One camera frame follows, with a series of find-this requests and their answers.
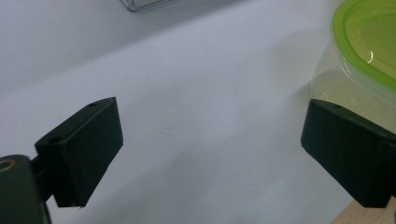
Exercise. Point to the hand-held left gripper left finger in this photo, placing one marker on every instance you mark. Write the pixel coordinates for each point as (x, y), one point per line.
(84, 149)

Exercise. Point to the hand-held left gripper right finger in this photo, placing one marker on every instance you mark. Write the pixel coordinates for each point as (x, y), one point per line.
(348, 149)

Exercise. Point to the round green-lidded plastic container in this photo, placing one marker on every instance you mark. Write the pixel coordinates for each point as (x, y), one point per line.
(369, 37)

